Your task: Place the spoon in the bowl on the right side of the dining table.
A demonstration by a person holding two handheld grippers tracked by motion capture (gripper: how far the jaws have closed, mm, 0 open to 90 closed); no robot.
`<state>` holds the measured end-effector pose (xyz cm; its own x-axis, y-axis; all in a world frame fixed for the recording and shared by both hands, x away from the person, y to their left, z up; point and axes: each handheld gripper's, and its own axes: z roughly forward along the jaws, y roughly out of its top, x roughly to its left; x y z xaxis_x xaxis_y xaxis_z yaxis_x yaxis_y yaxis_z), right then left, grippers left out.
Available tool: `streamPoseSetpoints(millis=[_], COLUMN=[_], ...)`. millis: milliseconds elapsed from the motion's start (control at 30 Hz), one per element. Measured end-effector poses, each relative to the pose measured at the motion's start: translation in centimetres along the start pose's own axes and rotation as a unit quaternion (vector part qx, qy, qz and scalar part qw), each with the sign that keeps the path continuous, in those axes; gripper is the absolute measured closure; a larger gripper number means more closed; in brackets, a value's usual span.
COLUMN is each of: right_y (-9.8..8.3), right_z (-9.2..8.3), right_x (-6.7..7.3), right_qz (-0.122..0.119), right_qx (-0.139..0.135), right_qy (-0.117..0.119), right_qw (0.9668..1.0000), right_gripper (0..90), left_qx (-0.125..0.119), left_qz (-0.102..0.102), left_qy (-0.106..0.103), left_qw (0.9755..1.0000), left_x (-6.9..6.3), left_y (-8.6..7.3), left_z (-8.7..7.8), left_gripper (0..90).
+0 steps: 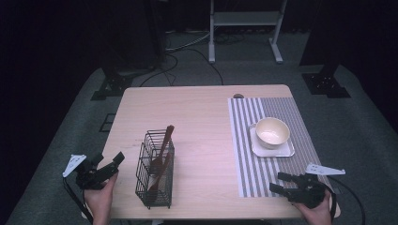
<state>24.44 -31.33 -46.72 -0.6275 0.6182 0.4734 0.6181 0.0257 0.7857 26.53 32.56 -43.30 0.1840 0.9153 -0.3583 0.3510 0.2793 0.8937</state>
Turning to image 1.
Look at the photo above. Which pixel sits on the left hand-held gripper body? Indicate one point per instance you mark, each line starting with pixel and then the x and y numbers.
pixel 87 178

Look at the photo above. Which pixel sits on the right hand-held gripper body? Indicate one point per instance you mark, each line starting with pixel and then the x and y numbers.
pixel 309 192

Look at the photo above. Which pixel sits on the long brown wooden utensil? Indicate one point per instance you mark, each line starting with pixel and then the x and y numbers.
pixel 167 137
pixel 161 175

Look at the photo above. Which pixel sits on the person's right hand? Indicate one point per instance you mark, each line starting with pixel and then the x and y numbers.
pixel 316 215

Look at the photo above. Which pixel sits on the person's left hand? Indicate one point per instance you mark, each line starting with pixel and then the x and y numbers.
pixel 100 200

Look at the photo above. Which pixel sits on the white square plate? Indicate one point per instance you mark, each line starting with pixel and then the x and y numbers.
pixel 281 153

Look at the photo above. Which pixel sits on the grey white striped placemat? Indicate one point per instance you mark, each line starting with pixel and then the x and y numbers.
pixel 250 175

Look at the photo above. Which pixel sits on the cream ceramic bowl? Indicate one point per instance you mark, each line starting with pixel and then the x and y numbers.
pixel 272 132

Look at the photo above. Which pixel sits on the black stand base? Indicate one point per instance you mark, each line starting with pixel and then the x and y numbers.
pixel 111 86
pixel 327 84

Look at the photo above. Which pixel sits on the white metal stand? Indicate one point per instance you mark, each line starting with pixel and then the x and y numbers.
pixel 244 18

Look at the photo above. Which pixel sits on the black square floor frame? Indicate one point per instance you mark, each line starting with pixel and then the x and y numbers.
pixel 103 122

